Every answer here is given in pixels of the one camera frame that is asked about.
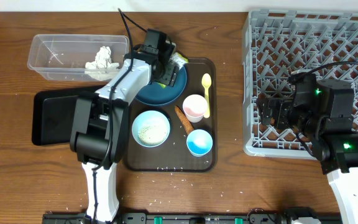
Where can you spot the grey dishwasher rack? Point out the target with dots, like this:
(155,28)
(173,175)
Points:
(276,43)

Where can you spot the dark blue plate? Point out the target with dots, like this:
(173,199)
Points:
(155,95)

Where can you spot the black rectangular tray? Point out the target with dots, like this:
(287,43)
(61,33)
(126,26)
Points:
(53,114)

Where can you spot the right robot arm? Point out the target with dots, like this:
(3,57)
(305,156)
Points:
(321,111)

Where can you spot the pink plastic cup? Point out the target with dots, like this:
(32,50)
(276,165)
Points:
(195,107)

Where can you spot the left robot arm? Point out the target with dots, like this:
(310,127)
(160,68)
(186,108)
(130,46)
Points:
(100,130)

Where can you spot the yellow green snack wrapper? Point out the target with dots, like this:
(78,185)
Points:
(179,60)

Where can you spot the light blue bowl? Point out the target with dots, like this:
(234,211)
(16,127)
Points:
(149,117)

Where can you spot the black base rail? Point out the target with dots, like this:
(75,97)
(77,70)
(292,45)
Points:
(255,216)

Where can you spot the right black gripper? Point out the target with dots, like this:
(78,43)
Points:
(278,112)

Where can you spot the orange carrot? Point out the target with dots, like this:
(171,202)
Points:
(184,120)

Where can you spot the yellow plastic spoon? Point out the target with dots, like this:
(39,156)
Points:
(206,82)

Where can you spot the white tissue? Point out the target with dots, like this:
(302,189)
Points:
(102,68)

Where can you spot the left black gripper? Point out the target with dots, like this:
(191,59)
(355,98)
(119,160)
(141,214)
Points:
(169,73)

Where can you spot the brown serving tray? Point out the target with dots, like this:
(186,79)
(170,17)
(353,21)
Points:
(173,155)

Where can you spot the light blue cup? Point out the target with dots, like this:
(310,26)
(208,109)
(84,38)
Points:
(199,142)

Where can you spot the clear plastic waste bin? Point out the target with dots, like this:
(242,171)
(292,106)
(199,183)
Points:
(62,57)

